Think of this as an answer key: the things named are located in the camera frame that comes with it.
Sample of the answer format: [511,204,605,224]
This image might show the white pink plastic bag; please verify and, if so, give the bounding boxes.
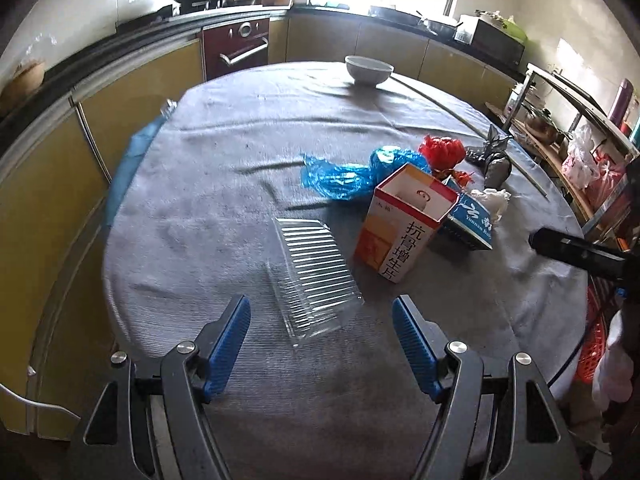
[561,122,600,191]

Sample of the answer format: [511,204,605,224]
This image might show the red plastic bag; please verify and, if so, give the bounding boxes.
[419,136,466,171]

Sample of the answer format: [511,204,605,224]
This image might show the orange red plastic wrapper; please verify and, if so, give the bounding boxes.
[439,169,474,190]

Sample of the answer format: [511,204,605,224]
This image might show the black microwave oven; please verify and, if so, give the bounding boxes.
[456,14,525,68]

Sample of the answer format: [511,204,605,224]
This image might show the blue white carton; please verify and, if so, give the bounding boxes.
[440,176,492,250]

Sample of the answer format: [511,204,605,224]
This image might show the brown clay pot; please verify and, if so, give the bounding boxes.
[0,60,46,116]

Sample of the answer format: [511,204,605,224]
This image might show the white ceramic bowl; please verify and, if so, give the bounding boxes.
[344,55,395,87]

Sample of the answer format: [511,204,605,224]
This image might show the steel pot on shelf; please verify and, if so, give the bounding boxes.
[525,108,559,145]

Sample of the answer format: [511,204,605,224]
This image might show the white paper ball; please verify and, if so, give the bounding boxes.
[470,188,511,224]

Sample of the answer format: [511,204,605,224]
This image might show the red plastic trash basket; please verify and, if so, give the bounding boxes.
[574,285,608,385]

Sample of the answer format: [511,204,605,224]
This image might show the orange white medicine box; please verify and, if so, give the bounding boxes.
[355,164,459,283]

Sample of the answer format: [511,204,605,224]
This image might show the black plastic bag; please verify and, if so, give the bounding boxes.
[465,126,513,190]

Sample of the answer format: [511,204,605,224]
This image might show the blue plastic bag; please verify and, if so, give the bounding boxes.
[300,145,431,202]

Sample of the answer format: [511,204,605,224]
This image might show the purple thermos bottle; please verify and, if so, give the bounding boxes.
[608,78,634,129]

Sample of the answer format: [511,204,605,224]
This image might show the grey tablecloth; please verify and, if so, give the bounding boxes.
[103,63,588,479]

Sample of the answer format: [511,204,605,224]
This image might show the long wooden stick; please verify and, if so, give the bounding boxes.
[390,74,548,197]

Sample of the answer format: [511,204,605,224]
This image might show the clear plastic clamshell tray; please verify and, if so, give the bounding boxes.
[266,218,363,347]

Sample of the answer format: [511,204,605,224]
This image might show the metal storage shelf rack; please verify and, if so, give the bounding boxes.
[500,63,639,246]

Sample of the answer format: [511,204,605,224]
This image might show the blue under cloth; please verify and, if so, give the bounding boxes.
[103,115,166,231]

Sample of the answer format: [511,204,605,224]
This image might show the dark red oven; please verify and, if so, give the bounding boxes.
[201,18,269,80]

